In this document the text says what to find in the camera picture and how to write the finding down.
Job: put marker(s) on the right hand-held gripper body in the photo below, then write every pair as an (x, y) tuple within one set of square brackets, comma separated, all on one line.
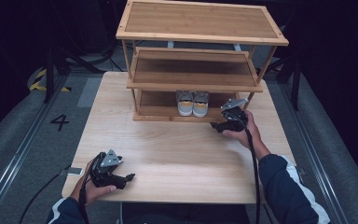
[(236, 119)]

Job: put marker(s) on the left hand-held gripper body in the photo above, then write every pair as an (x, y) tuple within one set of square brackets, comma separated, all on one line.
[(102, 171)]

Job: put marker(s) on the small grey white sneaker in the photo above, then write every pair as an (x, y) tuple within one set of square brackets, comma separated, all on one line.
[(200, 105), (185, 104)]

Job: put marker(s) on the wooden three-tier shoe rack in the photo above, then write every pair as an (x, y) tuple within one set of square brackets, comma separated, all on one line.
[(199, 21)]

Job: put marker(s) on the person's right hand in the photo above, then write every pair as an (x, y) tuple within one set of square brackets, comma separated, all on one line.
[(253, 137)]

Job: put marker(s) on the person's left hand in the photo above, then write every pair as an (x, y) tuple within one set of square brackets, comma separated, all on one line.
[(80, 193)]

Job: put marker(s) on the black metal stand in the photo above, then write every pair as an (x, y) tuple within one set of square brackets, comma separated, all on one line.
[(49, 77), (295, 84)]

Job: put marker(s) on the grey metal table bracket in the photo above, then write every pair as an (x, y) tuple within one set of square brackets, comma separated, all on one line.
[(74, 171)]

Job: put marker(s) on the metal floor rail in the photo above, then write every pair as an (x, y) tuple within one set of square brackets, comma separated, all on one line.
[(313, 161), (21, 149)]

